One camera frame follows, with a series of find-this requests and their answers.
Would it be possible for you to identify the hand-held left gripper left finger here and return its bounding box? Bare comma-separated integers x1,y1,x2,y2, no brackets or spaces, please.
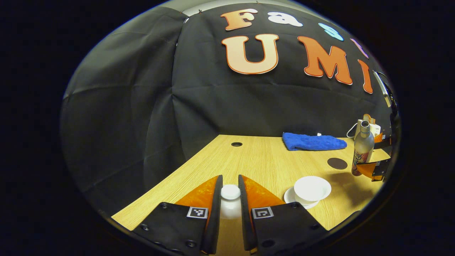
132,175,224,256

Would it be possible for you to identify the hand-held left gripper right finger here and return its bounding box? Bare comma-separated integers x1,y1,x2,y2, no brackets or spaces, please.
237,174,328,256

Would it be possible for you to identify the silver water bottle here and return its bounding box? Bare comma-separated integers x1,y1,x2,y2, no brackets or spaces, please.
351,120,375,177

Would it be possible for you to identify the dark round coaster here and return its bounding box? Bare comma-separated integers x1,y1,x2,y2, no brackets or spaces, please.
327,158,348,170

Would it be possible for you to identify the white toaster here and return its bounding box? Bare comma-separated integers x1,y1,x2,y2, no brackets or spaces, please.
355,119,381,140

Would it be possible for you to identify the white saucer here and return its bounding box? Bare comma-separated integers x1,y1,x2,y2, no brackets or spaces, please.
283,186,320,210

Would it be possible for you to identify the blue towel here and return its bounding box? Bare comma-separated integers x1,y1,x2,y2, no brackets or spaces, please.
282,132,348,151

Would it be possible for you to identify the black backdrop cloth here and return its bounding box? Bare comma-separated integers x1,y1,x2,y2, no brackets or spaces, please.
60,3,395,217

